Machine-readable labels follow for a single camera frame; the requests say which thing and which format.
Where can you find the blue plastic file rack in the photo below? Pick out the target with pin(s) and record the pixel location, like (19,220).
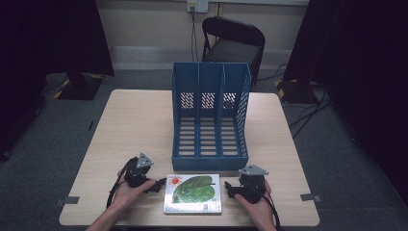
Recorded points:
(210,118)

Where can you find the black stand base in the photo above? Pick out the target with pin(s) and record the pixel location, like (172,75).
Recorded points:
(295,91)
(80,86)

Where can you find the person's left hand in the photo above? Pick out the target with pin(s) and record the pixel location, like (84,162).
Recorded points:
(130,195)

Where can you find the black folding chair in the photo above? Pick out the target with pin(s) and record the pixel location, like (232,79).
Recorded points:
(233,41)

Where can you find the green leaf picture book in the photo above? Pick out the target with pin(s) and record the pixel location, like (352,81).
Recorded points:
(193,193)

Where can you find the person's right hand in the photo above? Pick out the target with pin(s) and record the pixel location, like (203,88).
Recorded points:
(258,210)

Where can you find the grey tape strip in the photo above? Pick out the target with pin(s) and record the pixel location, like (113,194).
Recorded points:
(67,200)
(310,197)

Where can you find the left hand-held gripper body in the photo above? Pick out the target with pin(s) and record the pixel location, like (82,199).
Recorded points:
(137,173)

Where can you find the black curtain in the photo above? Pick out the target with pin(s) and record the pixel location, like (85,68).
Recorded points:
(356,64)
(51,45)

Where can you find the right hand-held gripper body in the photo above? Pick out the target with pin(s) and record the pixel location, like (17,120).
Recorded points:
(253,186)

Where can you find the white wall socket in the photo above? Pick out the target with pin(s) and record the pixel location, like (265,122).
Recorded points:
(198,6)

